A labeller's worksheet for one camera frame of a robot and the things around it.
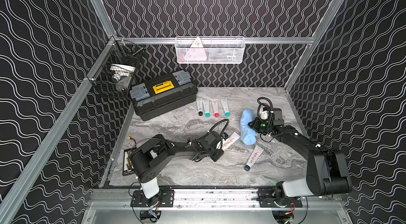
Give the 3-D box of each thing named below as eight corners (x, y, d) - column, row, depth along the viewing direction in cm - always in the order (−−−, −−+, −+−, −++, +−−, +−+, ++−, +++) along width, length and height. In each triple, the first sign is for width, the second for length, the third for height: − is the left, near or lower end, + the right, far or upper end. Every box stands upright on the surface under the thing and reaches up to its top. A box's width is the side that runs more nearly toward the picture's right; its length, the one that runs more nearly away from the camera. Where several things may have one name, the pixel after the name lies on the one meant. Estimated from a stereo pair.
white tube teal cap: (225, 117, 106) (225, 115, 104) (220, 101, 115) (221, 99, 113) (231, 116, 107) (232, 114, 105) (226, 100, 115) (226, 98, 114)
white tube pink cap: (214, 117, 106) (214, 116, 104) (211, 101, 115) (211, 99, 114) (220, 117, 106) (221, 115, 105) (217, 100, 115) (217, 98, 114)
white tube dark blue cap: (243, 168, 86) (244, 167, 84) (254, 146, 94) (256, 144, 92) (252, 174, 84) (253, 172, 82) (262, 150, 92) (264, 149, 90)
